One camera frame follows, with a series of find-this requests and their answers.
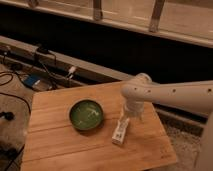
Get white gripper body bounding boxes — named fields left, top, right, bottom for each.
left=122, top=100, right=144, bottom=120

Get white tube bottle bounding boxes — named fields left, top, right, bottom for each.
left=112, top=118, right=129, bottom=145

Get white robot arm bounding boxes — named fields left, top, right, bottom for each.
left=121, top=73, right=213, bottom=171

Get green ceramic bowl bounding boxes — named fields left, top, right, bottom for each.
left=69, top=99, right=104, bottom=131

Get white connector plug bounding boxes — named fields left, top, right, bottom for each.
left=67, top=66, right=77, bottom=79

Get blue box device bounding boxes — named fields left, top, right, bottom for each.
left=23, top=75, right=41, bottom=88

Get black power adapter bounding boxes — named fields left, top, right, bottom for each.
left=36, top=46, right=50, bottom=55

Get black plug on floor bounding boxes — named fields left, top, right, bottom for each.
left=0, top=112, right=15, bottom=121

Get metal railing post right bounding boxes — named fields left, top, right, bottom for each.
left=149, top=0, right=165, bottom=33

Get black cable on floor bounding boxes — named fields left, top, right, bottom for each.
left=0, top=71, right=33, bottom=116

